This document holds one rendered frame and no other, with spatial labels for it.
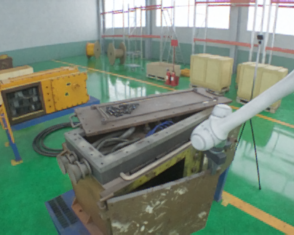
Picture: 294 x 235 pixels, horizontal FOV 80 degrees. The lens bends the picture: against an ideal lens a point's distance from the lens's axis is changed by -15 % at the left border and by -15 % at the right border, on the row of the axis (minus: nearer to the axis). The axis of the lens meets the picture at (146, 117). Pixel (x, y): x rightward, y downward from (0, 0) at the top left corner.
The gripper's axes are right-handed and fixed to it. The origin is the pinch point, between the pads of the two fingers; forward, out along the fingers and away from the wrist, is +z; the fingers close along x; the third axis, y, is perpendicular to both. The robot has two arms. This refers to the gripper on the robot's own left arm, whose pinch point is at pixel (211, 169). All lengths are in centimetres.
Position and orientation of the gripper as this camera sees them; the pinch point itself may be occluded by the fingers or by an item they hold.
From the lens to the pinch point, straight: 116.8
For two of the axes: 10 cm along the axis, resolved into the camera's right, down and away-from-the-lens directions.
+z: 0.0, 9.1, 4.1
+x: 3.8, 3.8, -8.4
